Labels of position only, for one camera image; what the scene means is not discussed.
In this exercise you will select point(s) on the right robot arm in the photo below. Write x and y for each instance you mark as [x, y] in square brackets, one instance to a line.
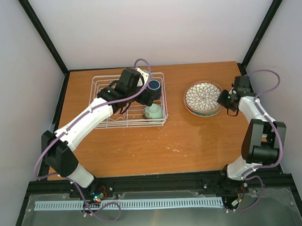
[262, 146]

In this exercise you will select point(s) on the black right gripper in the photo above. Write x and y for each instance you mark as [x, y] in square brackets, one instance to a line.
[220, 100]

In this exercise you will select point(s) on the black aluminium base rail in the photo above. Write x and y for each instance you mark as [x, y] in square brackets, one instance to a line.
[207, 183]

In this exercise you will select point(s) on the light blue slotted cable duct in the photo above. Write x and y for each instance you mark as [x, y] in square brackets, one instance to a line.
[136, 204]

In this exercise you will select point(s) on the dark blue ceramic mug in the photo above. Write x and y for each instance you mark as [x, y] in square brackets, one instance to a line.
[155, 85]

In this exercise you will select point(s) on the white wire dish rack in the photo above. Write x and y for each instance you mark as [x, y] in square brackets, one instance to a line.
[133, 117]

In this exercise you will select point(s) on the pale green ceramic bowl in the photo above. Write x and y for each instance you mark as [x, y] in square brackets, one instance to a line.
[153, 112]

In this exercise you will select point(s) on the black enclosure frame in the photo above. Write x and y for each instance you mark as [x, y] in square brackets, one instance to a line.
[41, 35]

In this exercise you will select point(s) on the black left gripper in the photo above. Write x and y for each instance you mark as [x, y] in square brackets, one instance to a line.
[143, 100]

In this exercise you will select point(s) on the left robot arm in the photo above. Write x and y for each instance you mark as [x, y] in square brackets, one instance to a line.
[132, 86]

